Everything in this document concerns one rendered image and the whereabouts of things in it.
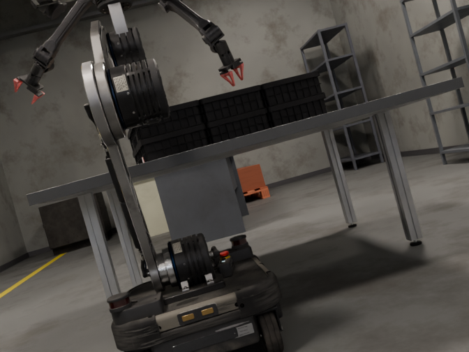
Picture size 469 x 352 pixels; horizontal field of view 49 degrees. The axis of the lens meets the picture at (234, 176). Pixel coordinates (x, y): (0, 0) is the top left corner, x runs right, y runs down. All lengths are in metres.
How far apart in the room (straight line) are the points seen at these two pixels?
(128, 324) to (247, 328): 0.35
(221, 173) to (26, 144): 5.32
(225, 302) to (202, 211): 3.03
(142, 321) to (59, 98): 7.86
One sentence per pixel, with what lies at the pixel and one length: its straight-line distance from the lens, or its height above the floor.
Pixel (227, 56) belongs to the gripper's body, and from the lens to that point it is 2.40.
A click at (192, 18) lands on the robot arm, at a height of 1.30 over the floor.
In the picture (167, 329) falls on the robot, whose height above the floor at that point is 0.20.
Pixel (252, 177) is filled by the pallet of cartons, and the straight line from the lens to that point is 7.41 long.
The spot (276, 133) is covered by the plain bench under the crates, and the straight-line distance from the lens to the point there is 1.84.
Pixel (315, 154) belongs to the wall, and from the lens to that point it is 9.31.
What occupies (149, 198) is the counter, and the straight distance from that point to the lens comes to 6.51.
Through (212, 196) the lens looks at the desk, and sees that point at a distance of 4.57.
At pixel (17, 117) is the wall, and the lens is 9.42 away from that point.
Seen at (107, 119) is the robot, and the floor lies 0.82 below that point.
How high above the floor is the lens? 0.62
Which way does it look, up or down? 2 degrees down
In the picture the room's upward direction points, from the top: 15 degrees counter-clockwise
